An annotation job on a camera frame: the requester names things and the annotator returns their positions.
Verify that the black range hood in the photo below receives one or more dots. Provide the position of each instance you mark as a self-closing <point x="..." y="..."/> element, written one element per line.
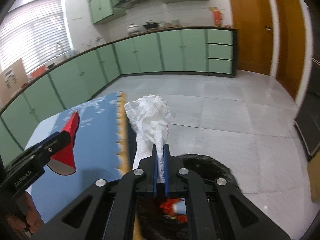
<point x="127" y="4"/>

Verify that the black glass cabinet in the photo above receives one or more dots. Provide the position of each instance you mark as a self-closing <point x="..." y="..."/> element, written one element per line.
<point x="307" y="119"/>

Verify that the person left hand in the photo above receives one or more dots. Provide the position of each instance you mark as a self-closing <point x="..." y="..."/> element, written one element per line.
<point x="32" y="218"/>

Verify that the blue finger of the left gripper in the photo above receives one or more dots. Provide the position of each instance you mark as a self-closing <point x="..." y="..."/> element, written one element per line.
<point x="49" y="141"/>

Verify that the white tissue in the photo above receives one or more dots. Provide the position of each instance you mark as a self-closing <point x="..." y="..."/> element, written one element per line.
<point x="150" y="117"/>

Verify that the green lower kitchen cabinets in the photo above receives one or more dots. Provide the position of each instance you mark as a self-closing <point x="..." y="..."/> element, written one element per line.
<point x="207" y="50"/>

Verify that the white cooking pot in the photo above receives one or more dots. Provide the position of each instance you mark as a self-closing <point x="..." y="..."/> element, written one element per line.
<point x="132" y="29"/>

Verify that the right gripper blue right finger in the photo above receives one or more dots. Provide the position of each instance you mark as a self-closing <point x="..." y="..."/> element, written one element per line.
<point x="166" y="155"/>

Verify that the orange thermos flask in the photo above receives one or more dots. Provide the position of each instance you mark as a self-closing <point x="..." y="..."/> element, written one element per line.
<point x="217" y="17"/>

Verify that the black trash bin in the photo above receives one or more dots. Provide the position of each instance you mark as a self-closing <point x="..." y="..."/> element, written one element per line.
<point x="165" y="218"/>

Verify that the wooden door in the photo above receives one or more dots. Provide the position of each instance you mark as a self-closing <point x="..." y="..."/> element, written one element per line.
<point x="253" y="20"/>
<point x="291" y="45"/>

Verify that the chrome sink faucet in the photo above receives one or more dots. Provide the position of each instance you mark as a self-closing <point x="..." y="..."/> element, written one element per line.
<point x="59" y="49"/>

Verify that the wooden door left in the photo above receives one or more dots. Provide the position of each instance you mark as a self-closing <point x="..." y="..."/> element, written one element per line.
<point x="253" y="20"/>

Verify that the red plastic bag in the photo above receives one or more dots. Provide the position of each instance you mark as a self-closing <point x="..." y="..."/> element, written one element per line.
<point x="166" y="207"/>

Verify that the brown cardboard box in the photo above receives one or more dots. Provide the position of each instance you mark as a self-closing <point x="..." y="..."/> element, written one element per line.
<point x="12" y="80"/>

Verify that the white window blinds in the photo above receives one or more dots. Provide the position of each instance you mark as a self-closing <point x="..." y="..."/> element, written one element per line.
<point x="31" y="31"/>

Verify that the black wok pan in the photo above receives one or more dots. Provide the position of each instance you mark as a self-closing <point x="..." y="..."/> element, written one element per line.
<point x="151" y="25"/>

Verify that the blue patterned table mat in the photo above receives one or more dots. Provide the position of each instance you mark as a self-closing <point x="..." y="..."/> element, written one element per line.
<point x="101" y="151"/>

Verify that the red paper cup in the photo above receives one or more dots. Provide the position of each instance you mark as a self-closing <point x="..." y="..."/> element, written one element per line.
<point x="62" y="162"/>

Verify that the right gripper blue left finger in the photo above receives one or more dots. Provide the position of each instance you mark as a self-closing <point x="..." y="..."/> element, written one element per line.
<point x="155" y="169"/>

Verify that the light blue paper cup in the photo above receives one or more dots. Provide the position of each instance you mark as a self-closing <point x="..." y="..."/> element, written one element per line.
<point x="179" y="208"/>

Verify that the wooden door right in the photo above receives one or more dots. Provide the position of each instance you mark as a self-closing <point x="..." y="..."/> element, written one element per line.
<point x="291" y="45"/>

